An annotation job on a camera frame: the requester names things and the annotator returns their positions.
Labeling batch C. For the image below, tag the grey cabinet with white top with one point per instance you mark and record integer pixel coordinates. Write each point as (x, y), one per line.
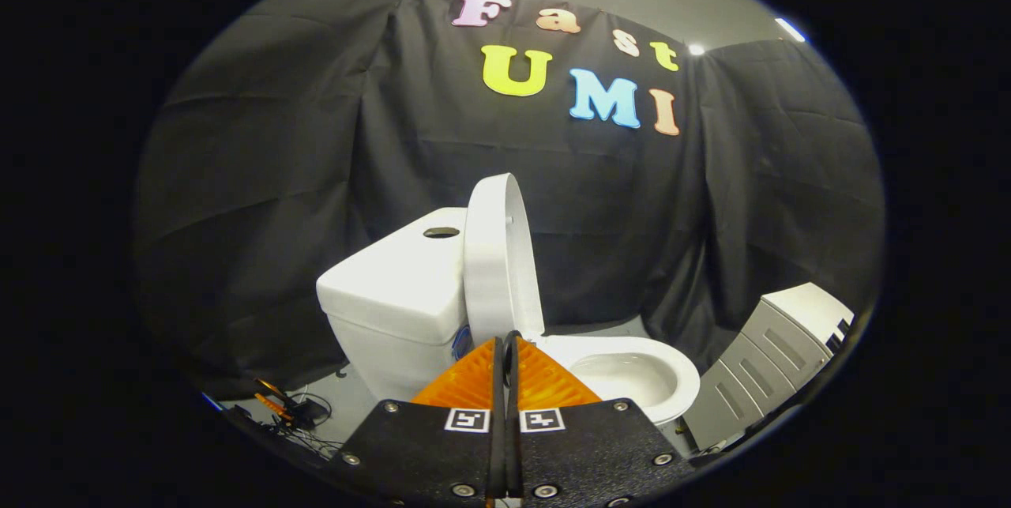
(750, 366)

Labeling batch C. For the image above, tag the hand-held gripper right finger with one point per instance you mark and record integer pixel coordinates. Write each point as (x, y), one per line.
(584, 449)

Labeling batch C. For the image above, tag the black backdrop cloth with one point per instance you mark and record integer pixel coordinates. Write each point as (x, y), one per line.
(261, 200)

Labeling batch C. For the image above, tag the small ceiling light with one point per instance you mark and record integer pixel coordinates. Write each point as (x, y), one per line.
(696, 50)

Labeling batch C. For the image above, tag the white toilet lid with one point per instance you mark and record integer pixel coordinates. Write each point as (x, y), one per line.
(494, 263)

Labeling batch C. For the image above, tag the ceiling strip light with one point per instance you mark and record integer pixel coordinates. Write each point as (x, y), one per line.
(790, 29)

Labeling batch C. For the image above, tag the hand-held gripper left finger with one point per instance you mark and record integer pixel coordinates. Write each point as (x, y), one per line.
(426, 449)

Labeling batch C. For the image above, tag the white toilet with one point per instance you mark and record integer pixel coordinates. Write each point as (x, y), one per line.
(395, 287)

